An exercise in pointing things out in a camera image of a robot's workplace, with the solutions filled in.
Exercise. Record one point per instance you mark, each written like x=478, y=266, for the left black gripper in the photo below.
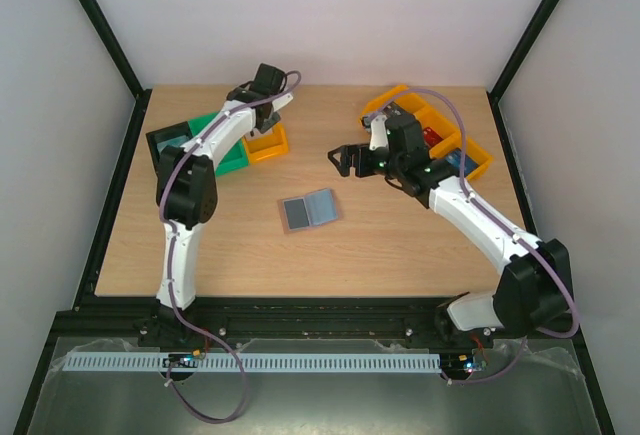
x=265, y=126

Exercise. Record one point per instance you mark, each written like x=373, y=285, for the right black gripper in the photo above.
x=357, y=160

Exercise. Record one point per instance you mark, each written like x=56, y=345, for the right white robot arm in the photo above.
x=534, y=275

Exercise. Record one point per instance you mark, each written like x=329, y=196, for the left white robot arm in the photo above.
x=186, y=191

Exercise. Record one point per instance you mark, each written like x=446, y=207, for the dark grey card stack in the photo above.
x=393, y=109

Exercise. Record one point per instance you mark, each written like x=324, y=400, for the teal card stack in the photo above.
x=173, y=142

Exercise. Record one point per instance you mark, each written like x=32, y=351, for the red card stack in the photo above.
x=431, y=137

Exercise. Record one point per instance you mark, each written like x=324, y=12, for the yellow bin with dark cards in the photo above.
x=406, y=97

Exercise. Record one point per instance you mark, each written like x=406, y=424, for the yellow bin with blue cards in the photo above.
x=477, y=159

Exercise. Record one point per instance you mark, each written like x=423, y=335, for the yellow bin with red cards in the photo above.
x=445, y=128

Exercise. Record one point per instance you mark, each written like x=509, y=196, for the blue card stack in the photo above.
x=454, y=159

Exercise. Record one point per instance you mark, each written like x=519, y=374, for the left yellow bin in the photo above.
x=261, y=147

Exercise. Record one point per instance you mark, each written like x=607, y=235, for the green bin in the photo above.
x=235, y=159

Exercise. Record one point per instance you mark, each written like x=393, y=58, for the black bin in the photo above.
x=173, y=135

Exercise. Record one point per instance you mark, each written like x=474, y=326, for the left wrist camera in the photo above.
x=278, y=104

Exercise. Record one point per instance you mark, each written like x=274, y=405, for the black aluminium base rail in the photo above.
x=412, y=322

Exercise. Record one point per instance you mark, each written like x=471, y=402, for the white slotted cable duct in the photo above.
x=253, y=363

